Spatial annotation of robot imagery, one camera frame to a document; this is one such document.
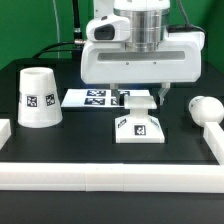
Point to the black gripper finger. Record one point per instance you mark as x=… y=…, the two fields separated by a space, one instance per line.
x=114 y=90
x=165 y=87

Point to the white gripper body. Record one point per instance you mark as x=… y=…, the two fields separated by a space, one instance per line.
x=177 y=59

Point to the white lamp bulb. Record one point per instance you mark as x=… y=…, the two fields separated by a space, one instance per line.
x=206 y=109

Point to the white lamp base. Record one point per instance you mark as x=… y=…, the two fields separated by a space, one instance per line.
x=138 y=126

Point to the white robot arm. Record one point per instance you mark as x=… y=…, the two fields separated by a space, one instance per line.
x=133 y=45

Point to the white lamp shade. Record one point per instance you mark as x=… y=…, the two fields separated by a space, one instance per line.
x=39 y=106

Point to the white fiducial marker sheet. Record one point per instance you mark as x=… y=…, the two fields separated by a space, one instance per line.
x=90 y=98

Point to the white right fence bar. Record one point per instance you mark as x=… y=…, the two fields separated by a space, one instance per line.
x=214 y=137

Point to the white fence bar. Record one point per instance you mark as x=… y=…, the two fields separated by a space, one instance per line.
x=112 y=177
x=214 y=137
x=5 y=131

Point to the white left fence bar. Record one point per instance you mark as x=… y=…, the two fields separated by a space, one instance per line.
x=5 y=131

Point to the white front fence bar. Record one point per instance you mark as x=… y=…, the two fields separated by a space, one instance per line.
x=112 y=177

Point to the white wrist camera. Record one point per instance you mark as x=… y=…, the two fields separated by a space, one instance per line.
x=108 y=28

